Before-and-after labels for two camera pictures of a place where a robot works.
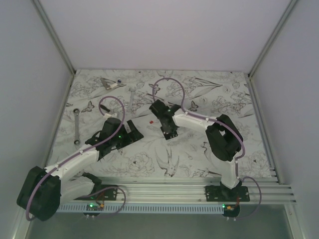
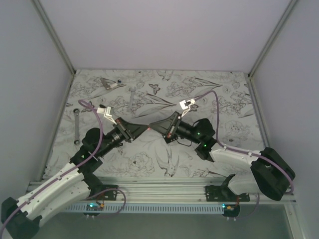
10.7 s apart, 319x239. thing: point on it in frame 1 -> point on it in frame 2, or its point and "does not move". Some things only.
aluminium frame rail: x=264 y=190 does not move
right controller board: x=231 y=210 does not move
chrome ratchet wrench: x=76 y=112 does not move
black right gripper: x=176 y=128 -> x=165 y=127
